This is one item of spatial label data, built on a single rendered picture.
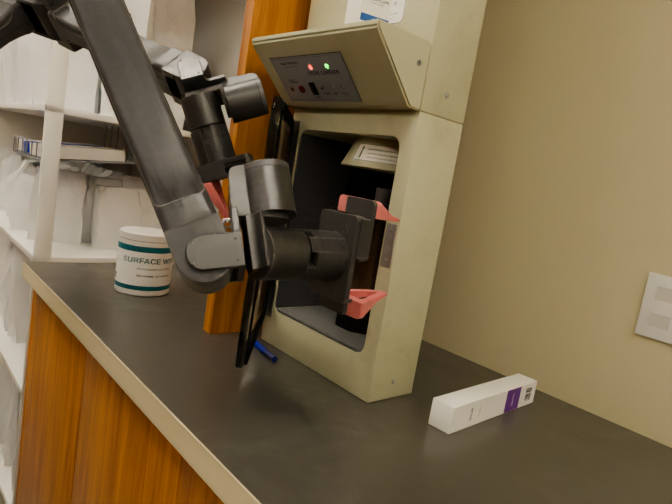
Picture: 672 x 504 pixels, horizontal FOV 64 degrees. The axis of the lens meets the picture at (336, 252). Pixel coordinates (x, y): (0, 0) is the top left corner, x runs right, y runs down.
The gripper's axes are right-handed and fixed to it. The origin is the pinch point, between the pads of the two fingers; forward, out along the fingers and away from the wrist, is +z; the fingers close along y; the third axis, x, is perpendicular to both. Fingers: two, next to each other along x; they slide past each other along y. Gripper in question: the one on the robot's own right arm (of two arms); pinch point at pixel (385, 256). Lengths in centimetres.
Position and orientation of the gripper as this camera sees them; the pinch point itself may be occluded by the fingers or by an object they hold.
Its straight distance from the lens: 69.0
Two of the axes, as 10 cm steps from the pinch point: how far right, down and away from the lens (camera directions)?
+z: 7.4, 0.2, 6.7
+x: -6.5, -2.1, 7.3
